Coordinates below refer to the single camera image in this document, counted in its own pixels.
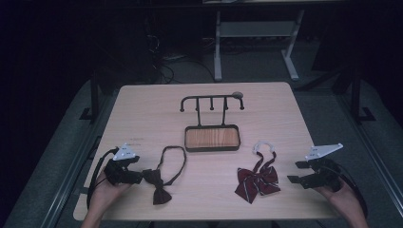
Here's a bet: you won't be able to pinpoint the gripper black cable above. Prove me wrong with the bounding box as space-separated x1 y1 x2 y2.
329 161 370 219
86 147 120 210

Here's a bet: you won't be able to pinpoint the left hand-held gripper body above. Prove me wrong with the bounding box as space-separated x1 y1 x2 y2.
104 142 137 186

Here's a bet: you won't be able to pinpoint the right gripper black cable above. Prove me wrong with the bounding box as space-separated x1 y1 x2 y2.
329 161 370 219

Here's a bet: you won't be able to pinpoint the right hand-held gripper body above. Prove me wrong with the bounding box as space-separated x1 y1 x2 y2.
300 142 344 193

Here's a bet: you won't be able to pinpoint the white metal desk frame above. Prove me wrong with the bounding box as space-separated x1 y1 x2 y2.
213 9 305 82

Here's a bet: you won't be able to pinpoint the black metal stand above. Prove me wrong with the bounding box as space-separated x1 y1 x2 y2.
350 67 377 124
79 70 101 122

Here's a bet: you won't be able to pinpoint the person's right hand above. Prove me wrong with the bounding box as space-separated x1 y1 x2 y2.
317 180 362 212

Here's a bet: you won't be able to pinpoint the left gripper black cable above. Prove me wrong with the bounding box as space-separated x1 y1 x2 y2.
86 147 120 210

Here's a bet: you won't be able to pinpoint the black bow tie with strap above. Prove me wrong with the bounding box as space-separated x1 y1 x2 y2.
142 145 187 206

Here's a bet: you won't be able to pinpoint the black cables on floor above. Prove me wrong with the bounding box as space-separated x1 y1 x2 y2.
146 32 217 85

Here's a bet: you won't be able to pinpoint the black hook rack wooden tray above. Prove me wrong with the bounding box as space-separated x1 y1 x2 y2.
180 92 245 153

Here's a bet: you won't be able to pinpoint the red striped bow tie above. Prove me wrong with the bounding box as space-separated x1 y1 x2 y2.
234 141 282 204

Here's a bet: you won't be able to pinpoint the person's left hand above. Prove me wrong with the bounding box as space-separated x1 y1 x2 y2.
89 172 132 210

